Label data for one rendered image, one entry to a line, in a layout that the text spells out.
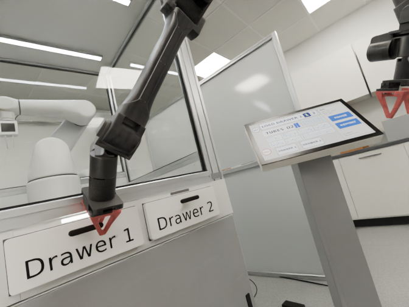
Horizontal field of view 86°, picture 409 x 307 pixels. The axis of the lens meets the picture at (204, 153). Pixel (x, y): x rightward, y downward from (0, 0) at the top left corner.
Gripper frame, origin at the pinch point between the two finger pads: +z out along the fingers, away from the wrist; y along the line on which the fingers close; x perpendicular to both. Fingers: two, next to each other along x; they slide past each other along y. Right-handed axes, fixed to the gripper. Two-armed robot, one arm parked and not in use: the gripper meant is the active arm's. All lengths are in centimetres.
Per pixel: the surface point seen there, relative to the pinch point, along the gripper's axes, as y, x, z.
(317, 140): -11, -87, -24
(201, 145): 16.2, -43.7, -14.0
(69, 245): 1.0, 6.4, 3.4
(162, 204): 3.2, -19.7, 0.5
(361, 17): 87, -365, -163
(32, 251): 1.5, 13.2, 2.5
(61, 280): -1.9, 8.6, 10.2
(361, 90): 44, -328, -66
